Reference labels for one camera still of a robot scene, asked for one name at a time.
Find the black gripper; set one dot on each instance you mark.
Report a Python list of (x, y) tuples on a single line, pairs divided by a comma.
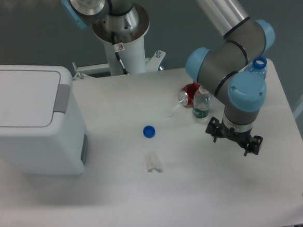
[(240, 134)]

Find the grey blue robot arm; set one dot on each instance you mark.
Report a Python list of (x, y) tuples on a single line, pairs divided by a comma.
[(220, 71)]

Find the red soda can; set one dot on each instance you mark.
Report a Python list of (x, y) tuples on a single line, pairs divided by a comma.
[(186, 94)]

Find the white trash can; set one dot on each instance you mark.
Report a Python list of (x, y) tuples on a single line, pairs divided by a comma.
[(42, 130)]

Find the clear green-tinted bottle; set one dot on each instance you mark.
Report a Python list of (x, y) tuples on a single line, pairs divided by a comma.
[(201, 104)]

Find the clear bottle blue neck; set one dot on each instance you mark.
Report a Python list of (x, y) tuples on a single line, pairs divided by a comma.
[(258, 66)]

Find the crumpled white tissue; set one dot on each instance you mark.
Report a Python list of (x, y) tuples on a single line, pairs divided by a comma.
[(153, 163)]

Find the blue bottle cap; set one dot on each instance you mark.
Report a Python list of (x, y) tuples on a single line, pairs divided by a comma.
[(149, 131)]

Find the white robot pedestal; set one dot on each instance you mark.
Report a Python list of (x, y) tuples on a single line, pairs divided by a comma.
[(123, 40)]

